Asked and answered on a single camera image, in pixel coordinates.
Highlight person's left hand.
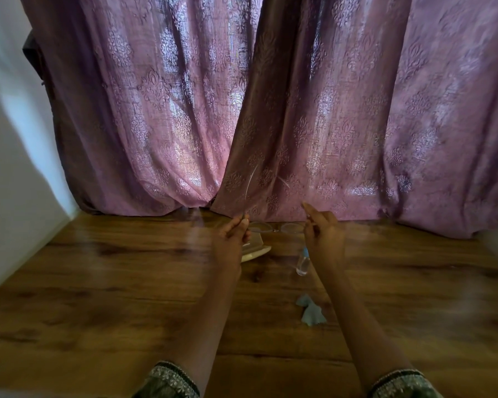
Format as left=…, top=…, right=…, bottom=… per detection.
left=211, top=214, right=250, bottom=280

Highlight person's right hand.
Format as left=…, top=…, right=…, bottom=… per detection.
left=301, top=202, right=347, bottom=275

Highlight thin-rimmed eyeglasses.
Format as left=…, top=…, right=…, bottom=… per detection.
left=244, top=161, right=314, bottom=235

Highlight person's left forearm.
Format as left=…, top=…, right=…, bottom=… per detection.
left=161, top=267, right=242, bottom=388

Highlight person's right forearm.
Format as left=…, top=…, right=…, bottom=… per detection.
left=315, top=263, right=404, bottom=390

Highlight cream eyeglasses case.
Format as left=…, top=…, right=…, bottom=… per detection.
left=241, top=234, right=272, bottom=263

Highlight small clear spray bottle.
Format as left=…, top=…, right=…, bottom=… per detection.
left=295, top=246, right=313, bottom=277

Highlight light blue cleaning cloth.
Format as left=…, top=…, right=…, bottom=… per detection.
left=295, top=293, right=328, bottom=327

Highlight mauve patterned curtain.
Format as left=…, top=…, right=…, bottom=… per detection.
left=18, top=0, right=267, bottom=217
left=209, top=0, right=498, bottom=240

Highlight green embroidered sleeve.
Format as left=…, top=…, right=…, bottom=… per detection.
left=369, top=368, right=444, bottom=398
left=132, top=360, right=201, bottom=398

